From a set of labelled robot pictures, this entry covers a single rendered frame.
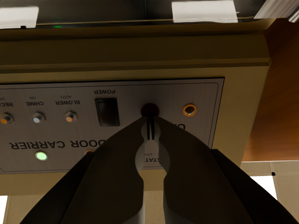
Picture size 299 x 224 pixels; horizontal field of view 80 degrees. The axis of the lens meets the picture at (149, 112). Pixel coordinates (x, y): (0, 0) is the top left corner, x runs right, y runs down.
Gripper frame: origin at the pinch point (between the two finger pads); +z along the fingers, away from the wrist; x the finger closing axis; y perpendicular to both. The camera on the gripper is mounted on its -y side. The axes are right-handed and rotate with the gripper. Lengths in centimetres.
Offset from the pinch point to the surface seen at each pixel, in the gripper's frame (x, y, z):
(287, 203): 92, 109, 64
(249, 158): 13.5, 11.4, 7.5
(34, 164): -10.4, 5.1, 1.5
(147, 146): -0.3, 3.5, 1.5
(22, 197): -87, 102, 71
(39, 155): -9.5, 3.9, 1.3
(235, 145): 7.3, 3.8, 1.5
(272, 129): 13.5, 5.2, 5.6
